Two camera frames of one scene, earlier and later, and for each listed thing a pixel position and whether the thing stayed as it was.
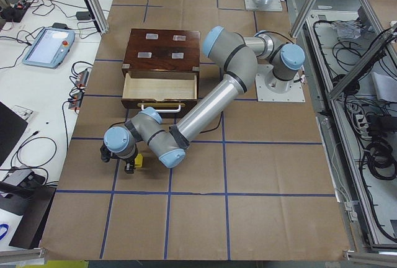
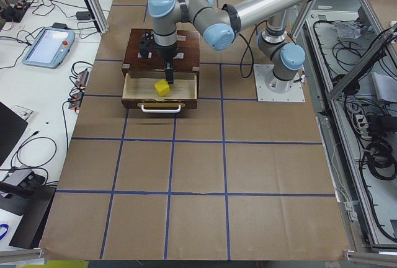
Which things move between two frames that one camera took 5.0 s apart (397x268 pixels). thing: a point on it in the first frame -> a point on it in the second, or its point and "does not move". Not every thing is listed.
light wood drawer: (169, 90) does not move
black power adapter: (84, 15) does not move
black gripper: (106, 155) -> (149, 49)
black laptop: (12, 127) does not move
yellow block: (138, 160) -> (162, 87)
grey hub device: (23, 176) does not move
